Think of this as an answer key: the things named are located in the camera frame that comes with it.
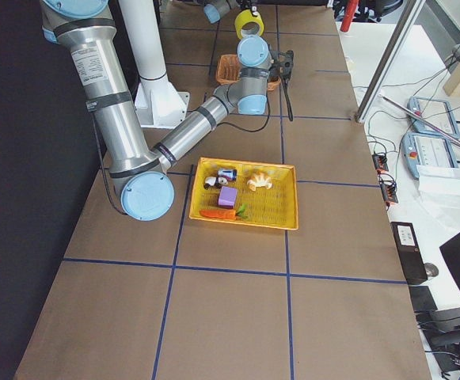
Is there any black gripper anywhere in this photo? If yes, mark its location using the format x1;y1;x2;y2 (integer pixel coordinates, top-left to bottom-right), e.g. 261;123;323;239
239;0;257;12
271;50;295;79

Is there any yellow tape roll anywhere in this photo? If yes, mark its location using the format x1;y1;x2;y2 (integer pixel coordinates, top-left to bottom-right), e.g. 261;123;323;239
234;9;264;40

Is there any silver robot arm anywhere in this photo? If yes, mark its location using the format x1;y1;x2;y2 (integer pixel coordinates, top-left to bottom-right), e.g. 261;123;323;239
191;0;258;24
40;1;294;221

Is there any brown wicker basket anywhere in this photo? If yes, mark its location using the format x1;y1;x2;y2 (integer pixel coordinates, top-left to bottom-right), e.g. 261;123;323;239
215;54;282;91

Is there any red cylinder roll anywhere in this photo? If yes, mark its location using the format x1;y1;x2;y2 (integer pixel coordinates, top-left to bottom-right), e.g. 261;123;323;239
340;0;359;32

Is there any toy croissant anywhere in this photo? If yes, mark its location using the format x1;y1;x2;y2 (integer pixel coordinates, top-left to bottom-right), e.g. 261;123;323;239
246;172;273;192

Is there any small black labelled can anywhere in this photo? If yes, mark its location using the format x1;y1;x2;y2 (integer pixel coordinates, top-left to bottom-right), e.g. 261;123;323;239
218;168;238;181

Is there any toy panda figure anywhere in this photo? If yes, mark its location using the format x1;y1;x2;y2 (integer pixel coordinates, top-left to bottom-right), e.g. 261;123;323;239
203;176;228;189

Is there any purple foam block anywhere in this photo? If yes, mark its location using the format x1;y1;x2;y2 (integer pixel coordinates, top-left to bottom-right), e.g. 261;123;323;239
218;186;238;208

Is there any near teach pendant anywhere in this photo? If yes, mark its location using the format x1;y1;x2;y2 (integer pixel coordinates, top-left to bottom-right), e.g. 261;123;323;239
401;132;458;180

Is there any teach pendant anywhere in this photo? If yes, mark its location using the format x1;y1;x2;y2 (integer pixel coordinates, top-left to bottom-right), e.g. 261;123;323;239
407;97;460;139
401;132;458;180

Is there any orange toy carrot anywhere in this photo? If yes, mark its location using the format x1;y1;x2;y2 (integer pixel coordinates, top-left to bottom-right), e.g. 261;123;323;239
200;204;248;221

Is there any far teach pendant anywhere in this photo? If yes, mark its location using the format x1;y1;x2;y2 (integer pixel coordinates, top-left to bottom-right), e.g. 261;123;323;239
407;97;460;139

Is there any black power adapter box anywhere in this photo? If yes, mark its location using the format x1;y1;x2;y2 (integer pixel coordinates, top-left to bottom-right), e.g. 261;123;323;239
390;222;428;285

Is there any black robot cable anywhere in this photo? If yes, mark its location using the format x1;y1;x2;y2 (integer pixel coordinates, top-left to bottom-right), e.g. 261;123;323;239
217;74;295;134

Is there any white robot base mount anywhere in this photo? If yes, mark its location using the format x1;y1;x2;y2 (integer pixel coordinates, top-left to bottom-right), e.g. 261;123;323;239
119;0;190;129

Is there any aluminium frame post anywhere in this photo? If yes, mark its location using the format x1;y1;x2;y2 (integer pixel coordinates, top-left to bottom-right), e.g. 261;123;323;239
355;0;426;124

